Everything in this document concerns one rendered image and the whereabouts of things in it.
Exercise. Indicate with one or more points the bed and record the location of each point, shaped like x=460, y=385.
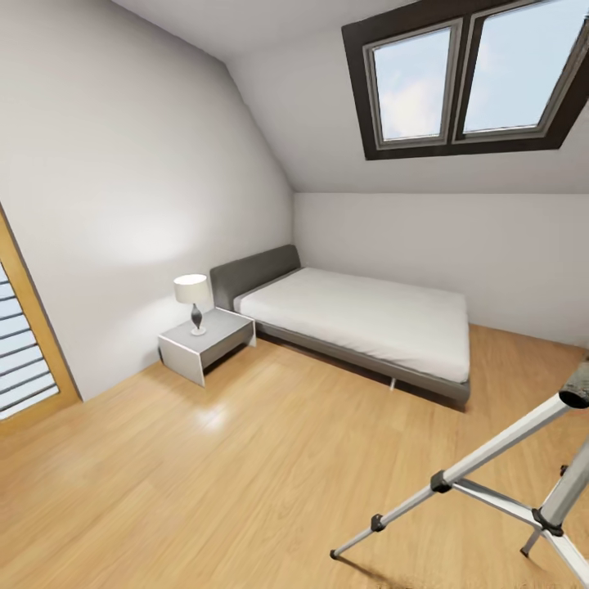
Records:
x=411, y=333

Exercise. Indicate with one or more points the camera tripod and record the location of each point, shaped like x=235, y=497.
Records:
x=547, y=520

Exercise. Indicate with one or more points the nightstand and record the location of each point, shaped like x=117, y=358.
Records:
x=189, y=355

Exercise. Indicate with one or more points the table lamp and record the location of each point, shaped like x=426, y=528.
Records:
x=193, y=289

